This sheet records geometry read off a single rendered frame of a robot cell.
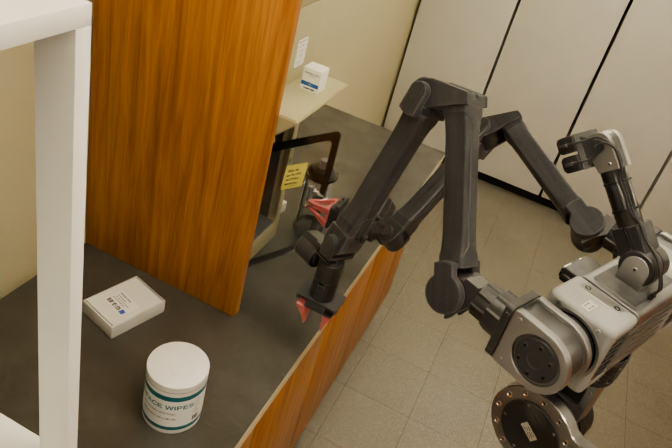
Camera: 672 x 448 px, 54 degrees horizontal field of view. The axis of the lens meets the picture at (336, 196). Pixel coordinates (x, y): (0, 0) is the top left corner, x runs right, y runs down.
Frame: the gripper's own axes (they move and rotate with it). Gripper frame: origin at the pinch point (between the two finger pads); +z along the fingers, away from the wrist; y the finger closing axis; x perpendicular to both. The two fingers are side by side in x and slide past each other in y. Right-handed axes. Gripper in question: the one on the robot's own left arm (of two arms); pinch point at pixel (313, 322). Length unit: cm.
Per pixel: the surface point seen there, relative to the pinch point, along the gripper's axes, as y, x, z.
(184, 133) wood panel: 45, -6, -30
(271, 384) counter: 3.3, 8.6, 16.1
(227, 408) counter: 8.3, 20.6, 16.1
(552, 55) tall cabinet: -19, -325, 8
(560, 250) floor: -75, -278, 110
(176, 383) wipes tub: 15.8, 32.4, 1.2
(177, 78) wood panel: 48, -6, -43
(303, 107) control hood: 23, -22, -41
